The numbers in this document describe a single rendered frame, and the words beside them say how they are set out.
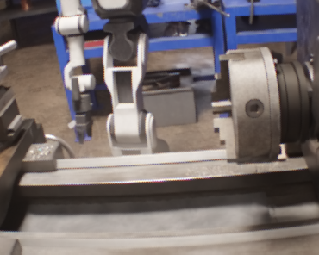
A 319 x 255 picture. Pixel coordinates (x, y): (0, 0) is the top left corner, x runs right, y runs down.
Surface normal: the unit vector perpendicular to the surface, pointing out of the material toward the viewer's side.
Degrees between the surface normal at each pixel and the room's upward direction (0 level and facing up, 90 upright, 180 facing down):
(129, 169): 0
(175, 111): 90
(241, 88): 45
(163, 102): 90
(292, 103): 65
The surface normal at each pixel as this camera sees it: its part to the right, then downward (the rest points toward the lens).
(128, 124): -0.22, 0.10
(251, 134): -0.07, 0.43
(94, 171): -0.12, -0.88
